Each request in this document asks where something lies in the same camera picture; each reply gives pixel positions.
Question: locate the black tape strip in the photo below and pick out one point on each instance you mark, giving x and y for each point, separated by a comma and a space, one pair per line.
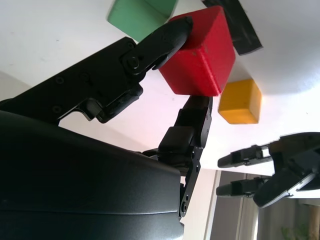
240, 27

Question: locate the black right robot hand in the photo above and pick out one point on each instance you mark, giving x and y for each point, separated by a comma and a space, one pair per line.
75, 180

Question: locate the red cube block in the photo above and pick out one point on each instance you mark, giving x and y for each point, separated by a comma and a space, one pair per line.
200, 62

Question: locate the yellow cube block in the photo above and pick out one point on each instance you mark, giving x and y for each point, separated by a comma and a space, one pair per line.
237, 105

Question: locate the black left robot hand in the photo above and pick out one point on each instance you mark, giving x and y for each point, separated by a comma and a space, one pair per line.
295, 160

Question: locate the green cube block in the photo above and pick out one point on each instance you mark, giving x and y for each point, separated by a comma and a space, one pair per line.
135, 17

